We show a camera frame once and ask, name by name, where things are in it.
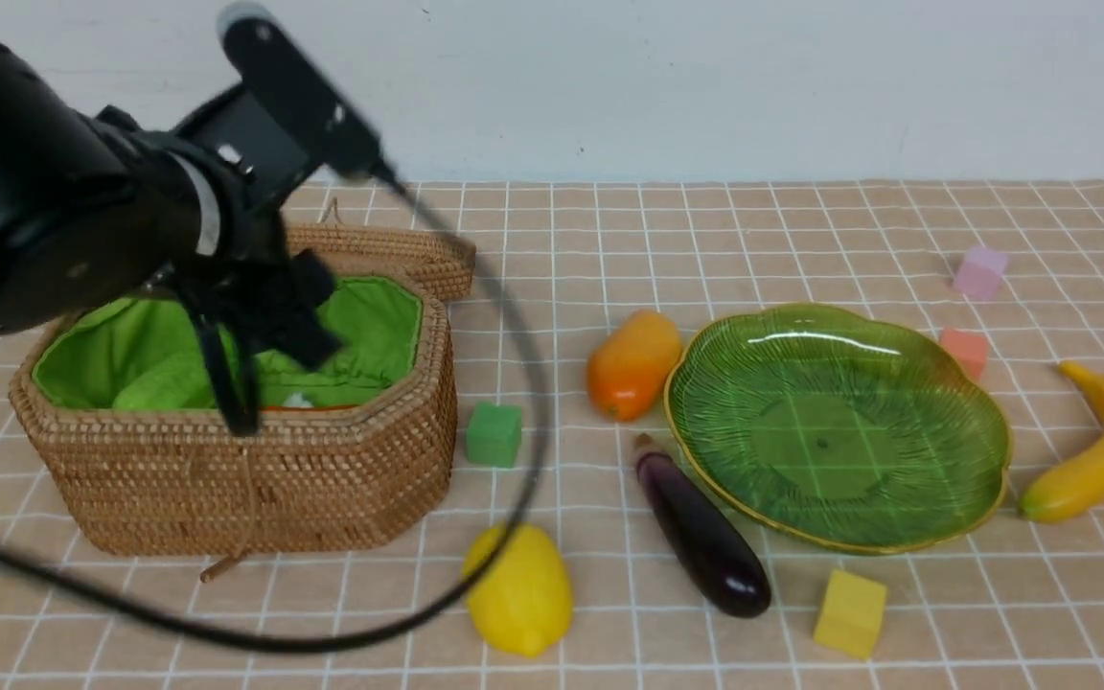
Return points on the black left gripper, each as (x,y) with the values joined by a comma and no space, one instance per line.
(212,189)

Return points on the orange plastic mango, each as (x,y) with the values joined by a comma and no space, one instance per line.
(626,372)

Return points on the yellow plastic lemon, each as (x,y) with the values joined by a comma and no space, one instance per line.
(525,604)

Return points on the dark purple plastic eggplant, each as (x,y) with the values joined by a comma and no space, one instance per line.
(710,549)

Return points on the yellow plastic banana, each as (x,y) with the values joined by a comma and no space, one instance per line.
(1077,484)

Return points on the orange plastic carrot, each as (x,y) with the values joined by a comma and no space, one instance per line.
(331,408)

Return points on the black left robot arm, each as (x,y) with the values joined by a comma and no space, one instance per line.
(93,209)

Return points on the woven wicker basket green lining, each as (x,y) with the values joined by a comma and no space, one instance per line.
(177,483)

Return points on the woven wicker basket lid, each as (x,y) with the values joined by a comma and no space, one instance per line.
(442,264)

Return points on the green foam cube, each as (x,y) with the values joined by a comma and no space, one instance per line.
(494,435)

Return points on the checkered beige tablecloth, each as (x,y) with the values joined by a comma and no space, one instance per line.
(1013,606)

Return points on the green glass leaf plate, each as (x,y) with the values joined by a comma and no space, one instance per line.
(853,434)

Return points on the yellow foam cube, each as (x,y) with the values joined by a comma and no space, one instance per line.
(851,616)

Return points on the red foam cube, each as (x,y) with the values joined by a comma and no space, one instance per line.
(969,349)

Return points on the pink foam cube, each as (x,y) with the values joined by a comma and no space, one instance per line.
(980,274)

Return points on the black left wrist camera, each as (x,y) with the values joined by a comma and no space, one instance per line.
(295,93)

